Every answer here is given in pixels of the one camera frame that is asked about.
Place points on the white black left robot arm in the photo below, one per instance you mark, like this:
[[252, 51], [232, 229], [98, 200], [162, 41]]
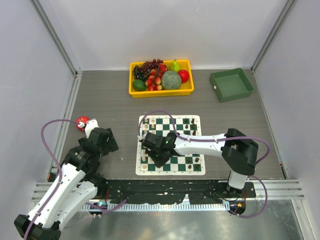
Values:
[[78, 181]]

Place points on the green pear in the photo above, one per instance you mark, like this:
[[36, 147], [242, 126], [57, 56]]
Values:
[[175, 66]]

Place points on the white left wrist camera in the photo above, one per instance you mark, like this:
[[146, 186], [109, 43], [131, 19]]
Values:
[[88, 126]]

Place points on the green white chess mat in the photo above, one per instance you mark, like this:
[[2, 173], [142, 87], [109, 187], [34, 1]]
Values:
[[189, 165]]

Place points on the yellow plastic fruit tray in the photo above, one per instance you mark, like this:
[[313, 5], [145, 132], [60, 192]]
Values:
[[185, 89]]

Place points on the dark purple grape bunch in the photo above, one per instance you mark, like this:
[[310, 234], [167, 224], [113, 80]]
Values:
[[143, 70]]

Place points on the red apple on table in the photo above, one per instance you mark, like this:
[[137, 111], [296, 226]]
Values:
[[81, 120]]

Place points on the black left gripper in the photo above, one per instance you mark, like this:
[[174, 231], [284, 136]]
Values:
[[111, 145]]

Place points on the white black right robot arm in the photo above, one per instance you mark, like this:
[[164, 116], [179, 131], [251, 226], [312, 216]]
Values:
[[238, 151]]

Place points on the red cherries cluster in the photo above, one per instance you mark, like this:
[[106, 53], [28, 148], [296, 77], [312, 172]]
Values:
[[154, 80]]

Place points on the green lime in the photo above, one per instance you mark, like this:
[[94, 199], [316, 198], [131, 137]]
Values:
[[139, 85]]

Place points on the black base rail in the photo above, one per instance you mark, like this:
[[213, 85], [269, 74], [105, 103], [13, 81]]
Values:
[[169, 192]]

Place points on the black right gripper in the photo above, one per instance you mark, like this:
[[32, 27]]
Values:
[[159, 163]]

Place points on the red apple in tray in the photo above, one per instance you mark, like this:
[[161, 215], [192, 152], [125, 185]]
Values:
[[184, 75]]

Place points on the green melon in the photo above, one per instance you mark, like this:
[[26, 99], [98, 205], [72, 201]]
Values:
[[171, 80]]

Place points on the green square box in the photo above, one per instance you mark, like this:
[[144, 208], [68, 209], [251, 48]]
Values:
[[230, 85]]

